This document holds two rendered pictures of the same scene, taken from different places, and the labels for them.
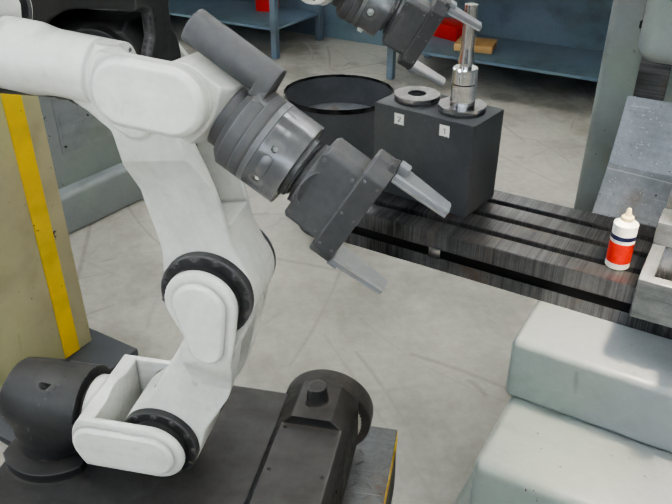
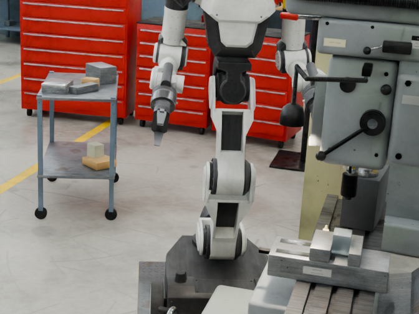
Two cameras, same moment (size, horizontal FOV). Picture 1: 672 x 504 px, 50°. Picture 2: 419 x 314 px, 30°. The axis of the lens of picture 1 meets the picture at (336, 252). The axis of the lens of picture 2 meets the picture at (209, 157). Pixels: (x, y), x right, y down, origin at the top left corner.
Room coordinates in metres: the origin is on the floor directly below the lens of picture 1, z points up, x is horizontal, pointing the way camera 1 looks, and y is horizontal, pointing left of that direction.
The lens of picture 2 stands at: (0.02, -2.56, 1.97)
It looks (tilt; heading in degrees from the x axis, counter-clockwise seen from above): 17 degrees down; 73
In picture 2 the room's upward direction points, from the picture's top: 3 degrees clockwise
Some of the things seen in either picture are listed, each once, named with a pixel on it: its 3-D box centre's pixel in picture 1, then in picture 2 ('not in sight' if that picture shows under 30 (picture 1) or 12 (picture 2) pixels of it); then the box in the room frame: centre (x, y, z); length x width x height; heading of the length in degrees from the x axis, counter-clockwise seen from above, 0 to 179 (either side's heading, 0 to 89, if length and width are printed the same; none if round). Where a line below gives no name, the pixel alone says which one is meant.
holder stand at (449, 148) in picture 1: (435, 147); (365, 192); (1.33, -0.20, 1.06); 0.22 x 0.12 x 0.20; 52
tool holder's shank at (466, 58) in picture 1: (468, 36); not in sight; (1.30, -0.24, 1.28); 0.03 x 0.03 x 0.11
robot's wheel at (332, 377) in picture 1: (327, 410); not in sight; (1.18, 0.02, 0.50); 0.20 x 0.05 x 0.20; 78
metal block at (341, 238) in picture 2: not in sight; (341, 241); (1.04, -0.62, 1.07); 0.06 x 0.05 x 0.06; 60
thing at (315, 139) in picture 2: not in sight; (319, 110); (0.98, -0.51, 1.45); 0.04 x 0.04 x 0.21; 59
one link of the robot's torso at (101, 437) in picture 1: (149, 413); (221, 237); (0.98, 0.34, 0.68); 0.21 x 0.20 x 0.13; 78
